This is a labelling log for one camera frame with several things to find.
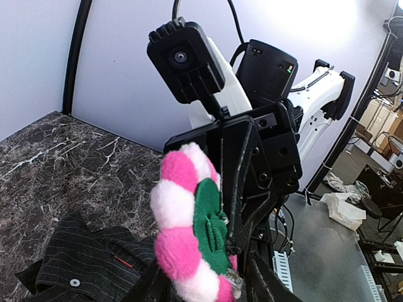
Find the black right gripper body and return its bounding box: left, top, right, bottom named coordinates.
left=164, top=102, right=302, bottom=196

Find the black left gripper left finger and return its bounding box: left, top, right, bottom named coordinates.
left=121, top=259, right=171, bottom=302

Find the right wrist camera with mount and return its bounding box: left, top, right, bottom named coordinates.
left=147, top=17, right=252, bottom=127

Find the white slotted cable duct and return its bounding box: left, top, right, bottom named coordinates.
left=273, top=251, right=293, bottom=292

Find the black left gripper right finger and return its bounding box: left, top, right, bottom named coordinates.
left=245, top=252, right=302, bottom=302

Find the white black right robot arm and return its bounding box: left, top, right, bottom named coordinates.
left=147, top=36, right=355, bottom=257

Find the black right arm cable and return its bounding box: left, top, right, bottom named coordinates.
left=171, top=0, right=248, bottom=48

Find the black right corner frame post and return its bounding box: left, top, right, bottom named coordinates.
left=62, top=0, right=93, bottom=116

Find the black pinstriped garment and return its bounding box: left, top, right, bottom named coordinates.
left=15, top=212, right=155, bottom=301

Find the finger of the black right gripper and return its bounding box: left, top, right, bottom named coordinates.
left=220, top=115, right=273, bottom=255

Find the pink white beaded brooch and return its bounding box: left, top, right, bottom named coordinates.
left=150, top=142, right=243, bottom=301

